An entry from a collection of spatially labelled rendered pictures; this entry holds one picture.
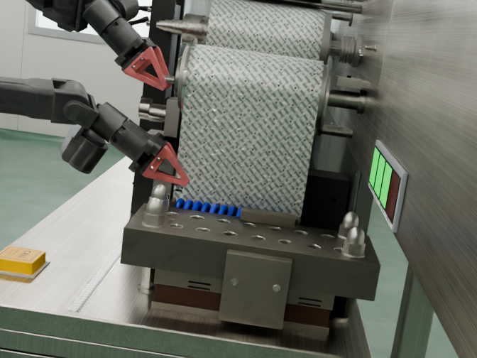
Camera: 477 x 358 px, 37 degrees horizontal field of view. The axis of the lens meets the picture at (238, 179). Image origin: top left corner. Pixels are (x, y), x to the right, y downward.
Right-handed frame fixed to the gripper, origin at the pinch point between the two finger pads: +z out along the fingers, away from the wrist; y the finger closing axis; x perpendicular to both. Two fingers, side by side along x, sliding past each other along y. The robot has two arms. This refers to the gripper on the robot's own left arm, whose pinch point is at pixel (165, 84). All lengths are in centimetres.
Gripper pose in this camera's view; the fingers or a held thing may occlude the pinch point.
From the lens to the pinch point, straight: 136.0
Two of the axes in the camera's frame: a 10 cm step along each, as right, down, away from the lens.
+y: -0.6, 1.8, -9.8
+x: 7.3, -6.6, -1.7
